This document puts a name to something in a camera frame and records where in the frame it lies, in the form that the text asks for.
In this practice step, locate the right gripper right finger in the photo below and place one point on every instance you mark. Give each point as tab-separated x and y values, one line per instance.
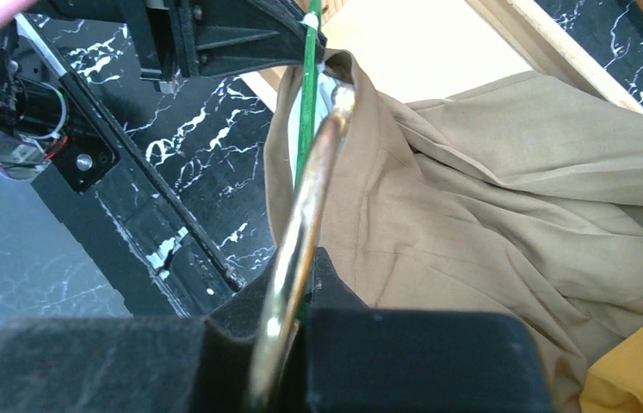
353	358

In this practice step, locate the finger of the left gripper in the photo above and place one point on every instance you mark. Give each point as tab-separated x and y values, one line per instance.
213	39

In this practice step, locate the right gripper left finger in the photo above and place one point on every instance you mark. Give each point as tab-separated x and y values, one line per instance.
131	364

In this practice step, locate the green hanger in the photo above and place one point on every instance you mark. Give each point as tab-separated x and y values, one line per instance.
284	301

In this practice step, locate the brown skirt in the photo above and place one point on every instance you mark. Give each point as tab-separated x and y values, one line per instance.
523	196

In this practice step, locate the wooden clothes rack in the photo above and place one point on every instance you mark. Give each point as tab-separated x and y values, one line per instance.
418	50

